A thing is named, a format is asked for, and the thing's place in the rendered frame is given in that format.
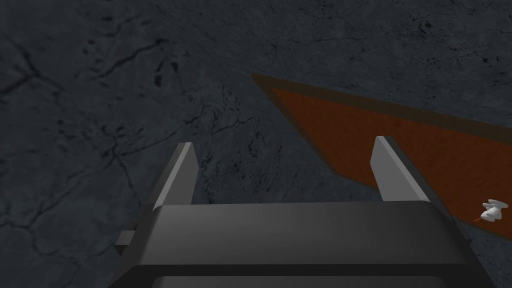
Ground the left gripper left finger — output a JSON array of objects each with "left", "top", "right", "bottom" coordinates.
[{"left": 151, "top": 141, "right": 200, "bottom": 212}]

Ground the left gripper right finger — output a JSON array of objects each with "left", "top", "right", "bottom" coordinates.
[{"left": 369, "top": 135, "right": 452, "bottom": 219}]

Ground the brown wooden door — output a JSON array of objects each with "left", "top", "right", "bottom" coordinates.
[{"left": 251, "top": 73, "right": 512, "bottom": 241}]

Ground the white door knob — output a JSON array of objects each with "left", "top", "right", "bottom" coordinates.
[{"left": 479, "top": 198, "right": 510, "bottom": 223}]

